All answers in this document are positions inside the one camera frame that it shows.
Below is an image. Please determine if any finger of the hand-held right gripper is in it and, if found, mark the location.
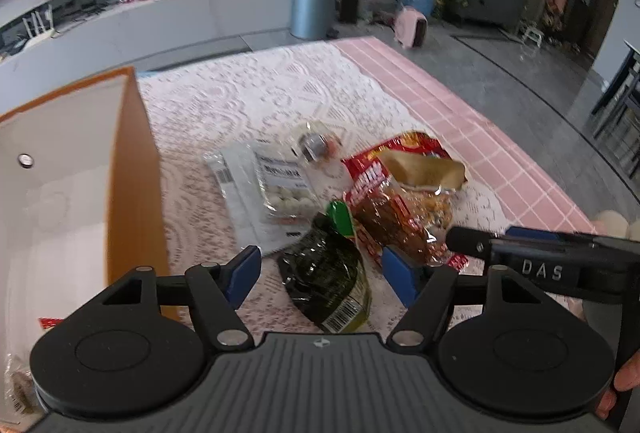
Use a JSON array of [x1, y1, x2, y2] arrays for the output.
[[445, 226, 493, 260], [504, 225, 598, 244]]

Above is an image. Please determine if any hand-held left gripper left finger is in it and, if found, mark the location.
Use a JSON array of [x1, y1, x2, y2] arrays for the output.
[[102, 245, 262, 354]]

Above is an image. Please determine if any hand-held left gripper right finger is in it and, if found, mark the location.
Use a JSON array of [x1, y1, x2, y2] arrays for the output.
[[381, 247, 543, 349]]

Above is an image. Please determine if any red clear snack bag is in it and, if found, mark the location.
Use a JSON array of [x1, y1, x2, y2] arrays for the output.
[[341, 130, 468, 271]]

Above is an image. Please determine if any dark green seaweed packet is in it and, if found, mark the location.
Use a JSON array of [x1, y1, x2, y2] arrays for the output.
[[276, 200, 372, 334]]

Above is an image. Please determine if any white snack packet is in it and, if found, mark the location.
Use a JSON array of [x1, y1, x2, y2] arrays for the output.
[[202, 140, 321, 256]]

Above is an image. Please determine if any orange cardboard box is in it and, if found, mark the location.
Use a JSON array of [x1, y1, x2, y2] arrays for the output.
[[0, 66, 171, 429]]

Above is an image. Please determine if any person's right hand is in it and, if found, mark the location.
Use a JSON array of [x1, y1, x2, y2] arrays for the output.
[[595, 353, 640, 420]]

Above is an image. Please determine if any pink checkered tablecloth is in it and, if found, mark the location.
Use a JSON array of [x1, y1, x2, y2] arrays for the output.
[[330, 37, 598, 311]]

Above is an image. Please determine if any small clear snack packet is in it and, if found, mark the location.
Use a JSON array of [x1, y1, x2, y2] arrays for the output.
[[285, 120, 346, 176]]

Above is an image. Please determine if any dark dining chair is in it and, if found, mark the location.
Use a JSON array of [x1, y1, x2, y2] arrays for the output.
[[590, 40, 640, 174]]

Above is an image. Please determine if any white lace tablecloth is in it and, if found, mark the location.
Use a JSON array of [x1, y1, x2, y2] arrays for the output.
[[137, 47, 506, 335]]

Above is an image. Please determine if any white step stool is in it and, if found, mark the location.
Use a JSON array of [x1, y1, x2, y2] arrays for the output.
[[520, 20, 547, 47]]

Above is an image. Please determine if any pink space heater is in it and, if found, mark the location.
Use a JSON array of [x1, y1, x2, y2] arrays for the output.
[[392, 6, 430, 49]]

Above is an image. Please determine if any cluttered shelf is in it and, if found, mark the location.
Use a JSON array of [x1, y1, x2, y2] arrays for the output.
[[542, 0, 587, 50]]

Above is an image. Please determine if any small brown snack packet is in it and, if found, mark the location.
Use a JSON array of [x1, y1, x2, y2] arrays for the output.
[[6, 353, 40, 415]]

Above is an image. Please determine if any white television console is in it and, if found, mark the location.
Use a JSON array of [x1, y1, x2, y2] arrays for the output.
[[0, 0, 297, 86]]

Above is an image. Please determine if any grey pedal bin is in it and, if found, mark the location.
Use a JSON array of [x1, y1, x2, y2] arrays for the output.
[[290, 0, 341, 40]]

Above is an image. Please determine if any white router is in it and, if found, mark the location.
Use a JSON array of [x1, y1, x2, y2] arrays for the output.
[[22, 6, 56, 40]]

